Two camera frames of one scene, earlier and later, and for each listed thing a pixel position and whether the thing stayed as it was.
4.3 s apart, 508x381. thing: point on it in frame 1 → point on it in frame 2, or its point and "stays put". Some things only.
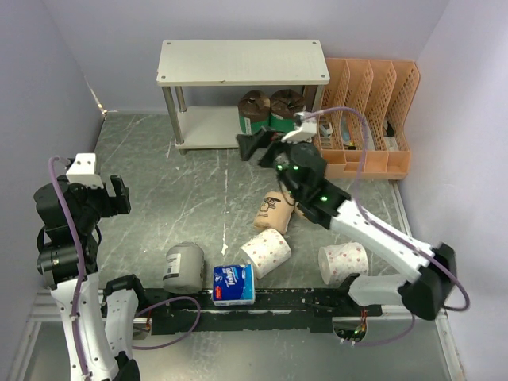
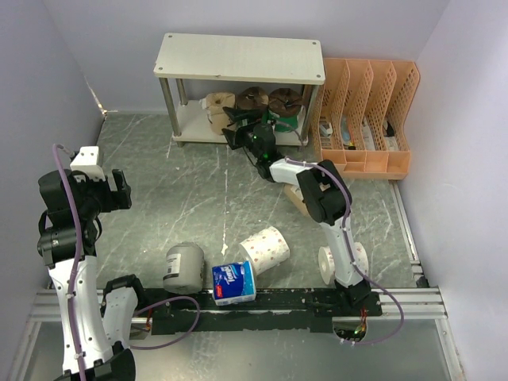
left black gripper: [113, 205] stays put
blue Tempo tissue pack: [233, 285] stays put
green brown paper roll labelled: [284, 105] stays put
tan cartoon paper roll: [274, 211] → [214, 103]
